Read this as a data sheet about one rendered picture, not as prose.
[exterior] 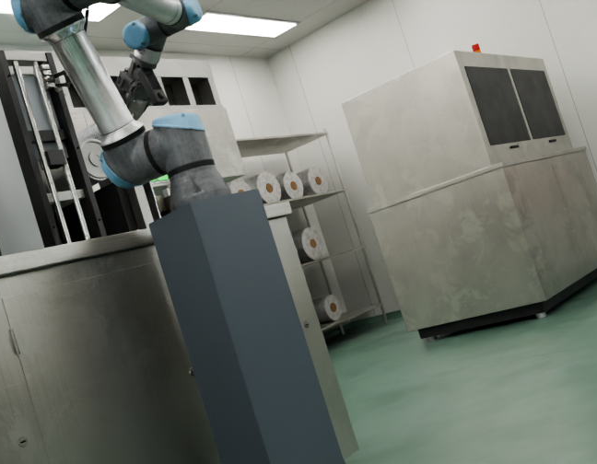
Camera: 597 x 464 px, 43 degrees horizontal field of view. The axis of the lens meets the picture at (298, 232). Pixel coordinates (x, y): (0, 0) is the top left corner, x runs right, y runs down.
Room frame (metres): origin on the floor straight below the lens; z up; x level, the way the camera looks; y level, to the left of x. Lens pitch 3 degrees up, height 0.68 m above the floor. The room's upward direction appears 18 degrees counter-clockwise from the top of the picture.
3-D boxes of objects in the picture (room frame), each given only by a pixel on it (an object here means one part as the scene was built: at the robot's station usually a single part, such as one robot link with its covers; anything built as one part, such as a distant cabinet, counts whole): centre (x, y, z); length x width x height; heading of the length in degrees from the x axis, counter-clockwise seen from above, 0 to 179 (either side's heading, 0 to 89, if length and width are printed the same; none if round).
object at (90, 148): (2.29, 0.60, 1.18); 0.26 x 0.12 x 0.12; 52
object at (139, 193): (2.26, 0.42, 1.05); 0.06 x 0.05 x 0.31; 52
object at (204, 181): (1.83, 0.20, 0.95); 0.15 x 0.15 x 0.10
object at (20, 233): (2.14, 0.75, 1.17); 0.34 x 0.05 x 0.54; 52
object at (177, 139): (1.83, 0.21, 1.07); 0.13 x 0.12 x 0.14; 70
